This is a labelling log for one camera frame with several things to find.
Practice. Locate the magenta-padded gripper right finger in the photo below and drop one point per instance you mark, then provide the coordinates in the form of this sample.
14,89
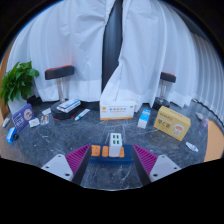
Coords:
161,166

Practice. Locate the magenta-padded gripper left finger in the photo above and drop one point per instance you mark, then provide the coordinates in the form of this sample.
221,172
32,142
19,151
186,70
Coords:
61,165

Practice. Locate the white and blue squeeze tube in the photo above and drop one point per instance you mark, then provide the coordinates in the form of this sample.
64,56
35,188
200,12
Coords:
191,146

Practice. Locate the blue power strip orange sockets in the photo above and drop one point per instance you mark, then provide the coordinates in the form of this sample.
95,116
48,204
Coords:
100,160

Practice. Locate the yellow tea box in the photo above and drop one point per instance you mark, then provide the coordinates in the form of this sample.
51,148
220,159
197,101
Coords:
171,123

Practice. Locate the orange blister pack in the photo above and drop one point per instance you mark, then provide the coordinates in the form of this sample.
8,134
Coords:
44,120

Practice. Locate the blue and white small carton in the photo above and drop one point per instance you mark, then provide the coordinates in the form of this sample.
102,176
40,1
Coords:
144,118

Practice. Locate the small white sachet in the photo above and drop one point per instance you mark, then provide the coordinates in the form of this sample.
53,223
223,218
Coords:
34,122

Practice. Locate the small black round object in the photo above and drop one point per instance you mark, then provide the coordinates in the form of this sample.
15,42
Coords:
16,137

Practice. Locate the white tube with teal cap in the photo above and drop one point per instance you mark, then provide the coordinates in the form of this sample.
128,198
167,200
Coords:
82,114

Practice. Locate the small white flat card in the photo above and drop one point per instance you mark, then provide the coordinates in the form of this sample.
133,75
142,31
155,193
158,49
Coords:
46,111

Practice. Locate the orange wooden board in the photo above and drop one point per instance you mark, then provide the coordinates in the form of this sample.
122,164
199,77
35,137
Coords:
215,146

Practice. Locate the small blue box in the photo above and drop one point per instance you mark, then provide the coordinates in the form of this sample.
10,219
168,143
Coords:
10,136

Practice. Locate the flat white and blue box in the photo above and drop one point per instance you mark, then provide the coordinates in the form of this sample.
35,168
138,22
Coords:
68,105

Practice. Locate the small purple bottle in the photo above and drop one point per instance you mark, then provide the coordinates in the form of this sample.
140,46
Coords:
204,122

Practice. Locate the purple cardboard box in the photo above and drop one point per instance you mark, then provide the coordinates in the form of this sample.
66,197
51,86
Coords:
22,117

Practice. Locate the white flat packet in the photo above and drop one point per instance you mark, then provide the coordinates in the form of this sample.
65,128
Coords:
6,122

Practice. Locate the white box with orange stripe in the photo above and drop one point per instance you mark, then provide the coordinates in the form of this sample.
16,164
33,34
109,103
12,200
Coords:
117,111

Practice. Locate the black dumbbell with orange rim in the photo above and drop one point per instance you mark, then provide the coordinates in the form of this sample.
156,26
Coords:
60,72
167,77

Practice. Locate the green potted plant white pot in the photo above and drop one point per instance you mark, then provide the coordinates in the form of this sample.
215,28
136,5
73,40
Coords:
18,80

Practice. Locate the white curtain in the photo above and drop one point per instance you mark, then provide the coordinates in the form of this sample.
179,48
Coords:
156,43
66,43

